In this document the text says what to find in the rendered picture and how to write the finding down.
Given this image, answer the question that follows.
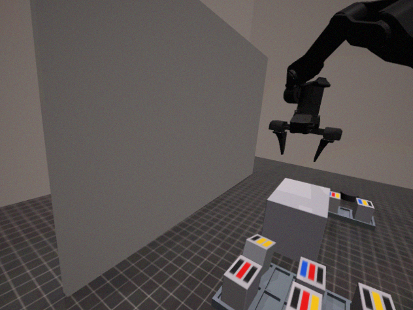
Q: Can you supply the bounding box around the grey flat panel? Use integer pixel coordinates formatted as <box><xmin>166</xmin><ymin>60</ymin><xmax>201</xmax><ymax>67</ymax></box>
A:
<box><xmin>29</xmin><ymin>0</ymin><xmax>268</xmax><ymax>297</ymax></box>

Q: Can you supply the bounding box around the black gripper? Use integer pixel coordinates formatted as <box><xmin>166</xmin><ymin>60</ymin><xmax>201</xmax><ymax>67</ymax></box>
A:
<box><xmin>269</xmin><ymin>103</ymin><xmax>342</xmax><ymax>162</ymax></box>

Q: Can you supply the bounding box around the white label with blue, red and black stripes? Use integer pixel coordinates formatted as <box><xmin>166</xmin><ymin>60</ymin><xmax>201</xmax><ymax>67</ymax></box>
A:
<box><xmin>295</xmin><ymin>257</ymin><xmax>326</xmax><ymax>296</ymax></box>

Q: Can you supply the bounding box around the white label with black, red and yellow stripes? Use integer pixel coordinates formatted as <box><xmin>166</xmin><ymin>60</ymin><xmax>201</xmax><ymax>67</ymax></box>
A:
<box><xmin>285</xmin><ymin>281</ymin><xmax>323</xmax><ymax>310</ymax></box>

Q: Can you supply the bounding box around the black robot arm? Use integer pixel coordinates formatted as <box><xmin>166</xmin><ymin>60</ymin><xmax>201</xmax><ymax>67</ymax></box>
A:
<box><xmin>284</xmin><ymin>0</ymin><xmax>413</xmax><ymax>134</ymax></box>

